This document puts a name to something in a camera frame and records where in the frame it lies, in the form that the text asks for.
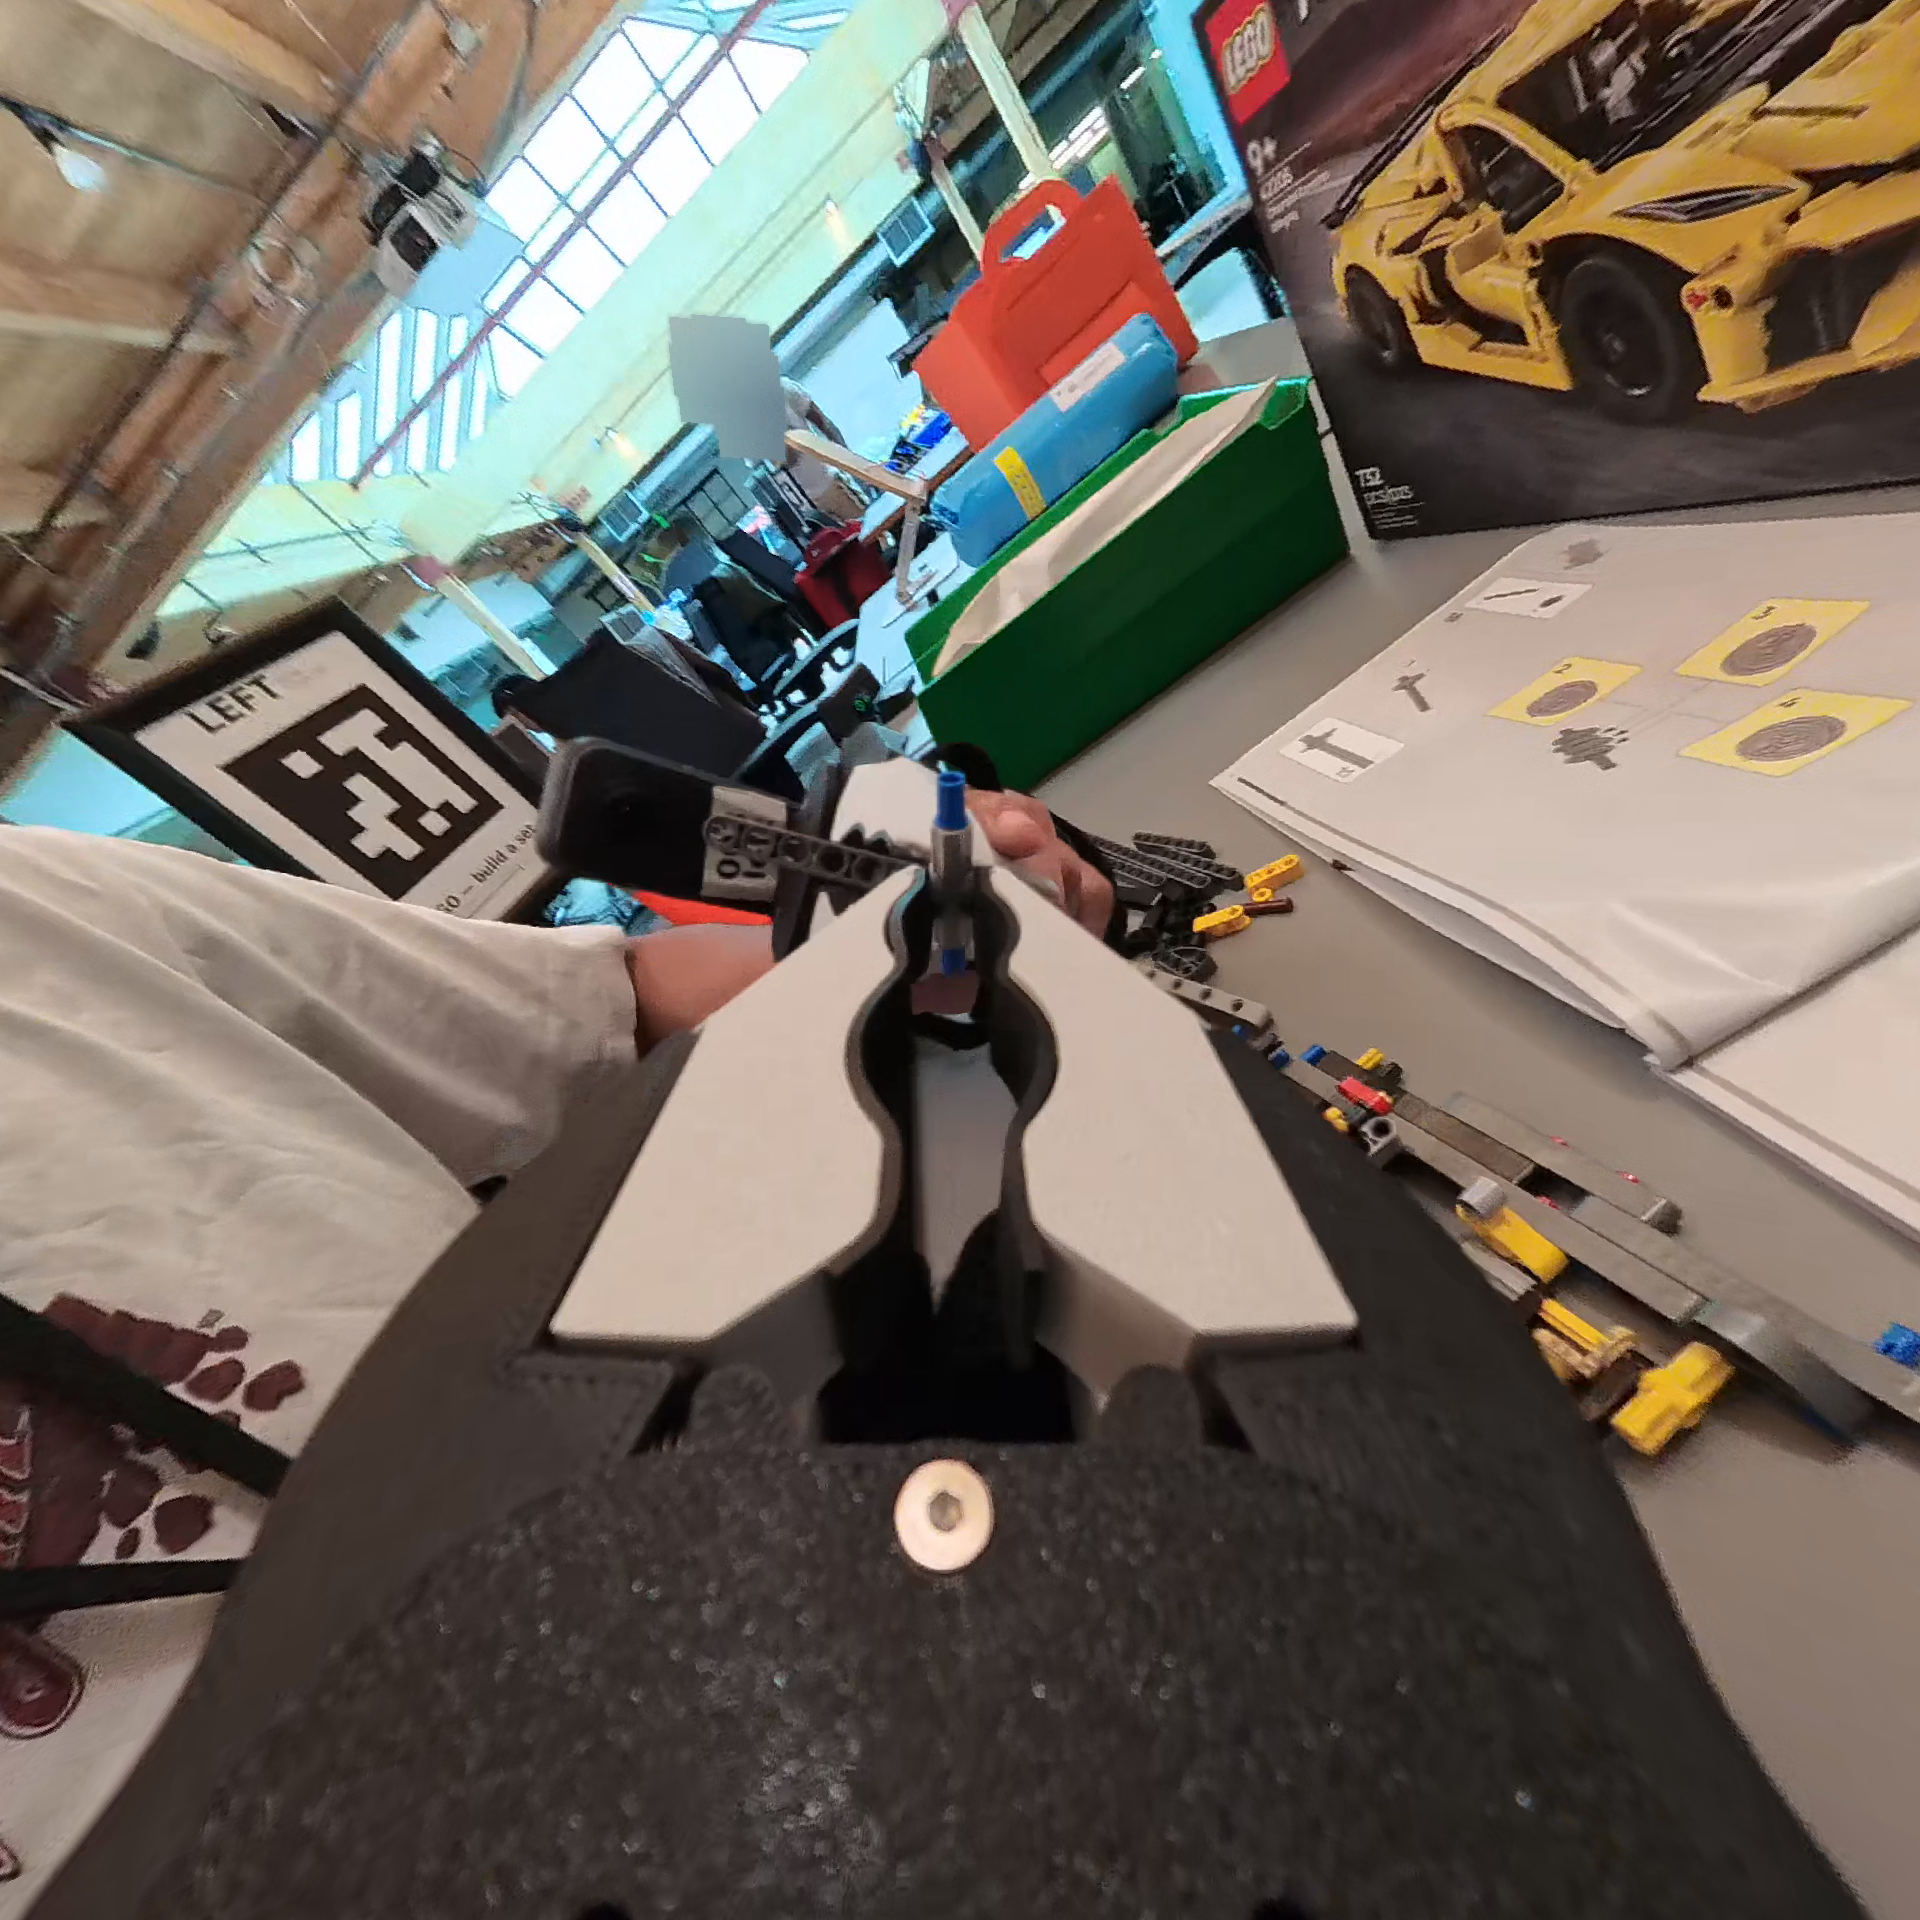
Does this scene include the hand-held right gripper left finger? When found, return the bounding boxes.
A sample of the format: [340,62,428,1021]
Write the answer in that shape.
[546,867,927,1437]

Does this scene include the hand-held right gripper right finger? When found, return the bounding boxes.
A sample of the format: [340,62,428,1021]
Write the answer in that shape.
[977,867,1362,1421]

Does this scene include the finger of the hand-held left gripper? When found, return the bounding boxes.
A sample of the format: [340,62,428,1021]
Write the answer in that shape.
[816,753,992,910]

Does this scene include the dark grey lego beam assembly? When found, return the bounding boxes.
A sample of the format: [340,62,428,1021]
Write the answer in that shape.
[702,790,935,903]

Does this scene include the grey lego connector blue pins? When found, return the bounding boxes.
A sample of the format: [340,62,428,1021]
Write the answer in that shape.
[929,761,985,985]

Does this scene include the person's left forearm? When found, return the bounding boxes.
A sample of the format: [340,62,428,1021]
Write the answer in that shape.
[622,918,782,1057]

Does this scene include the long light grey lego beam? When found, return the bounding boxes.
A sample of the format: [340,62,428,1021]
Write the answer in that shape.
[1159,963,1281,1049]

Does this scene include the pile of black lego beams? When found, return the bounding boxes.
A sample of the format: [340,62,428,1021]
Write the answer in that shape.
[1079,829,1251,963]

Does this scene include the lego chassis assembly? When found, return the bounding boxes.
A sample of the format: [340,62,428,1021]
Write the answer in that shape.
[1267,1035,1920,1465]

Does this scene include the lego instruction booklet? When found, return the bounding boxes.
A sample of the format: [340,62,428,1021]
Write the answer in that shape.
[1211,509,1920,1277]

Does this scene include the lego set box yellow car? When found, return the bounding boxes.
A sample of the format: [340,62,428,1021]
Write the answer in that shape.
[1191,0,1920,542]

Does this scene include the person's left hand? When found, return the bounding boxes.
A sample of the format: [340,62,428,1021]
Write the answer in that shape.
[968,785,1120,947]

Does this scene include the black office chair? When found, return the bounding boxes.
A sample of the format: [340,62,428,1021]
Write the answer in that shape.
[504,621,770,783]

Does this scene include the red office chair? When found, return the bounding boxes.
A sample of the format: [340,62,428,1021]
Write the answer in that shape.
[796,525,890,627]

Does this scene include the wooden tilted board stand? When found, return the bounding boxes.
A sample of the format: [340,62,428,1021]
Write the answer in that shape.
[779,427,969,608]

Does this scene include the white paper bag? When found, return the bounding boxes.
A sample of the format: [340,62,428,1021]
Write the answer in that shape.
[931,381,1278,681]

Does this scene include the green plastic bin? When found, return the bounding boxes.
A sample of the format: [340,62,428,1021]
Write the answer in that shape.
[908,374,1353,751]

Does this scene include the blue plastic roll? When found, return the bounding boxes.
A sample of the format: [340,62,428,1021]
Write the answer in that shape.
[931,311,1187,569]

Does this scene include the white printed t-shirt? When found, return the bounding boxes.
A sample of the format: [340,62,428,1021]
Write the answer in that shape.
[0,822,648,1877]

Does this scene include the orange carry bag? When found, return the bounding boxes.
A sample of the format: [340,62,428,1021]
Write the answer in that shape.
[912,180,1203,452]

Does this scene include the ceiling mounted device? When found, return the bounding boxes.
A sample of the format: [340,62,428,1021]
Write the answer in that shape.
[364,136,486,295]

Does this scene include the black lanyard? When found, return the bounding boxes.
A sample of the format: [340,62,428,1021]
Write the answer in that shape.
[0,1286,295,1617]

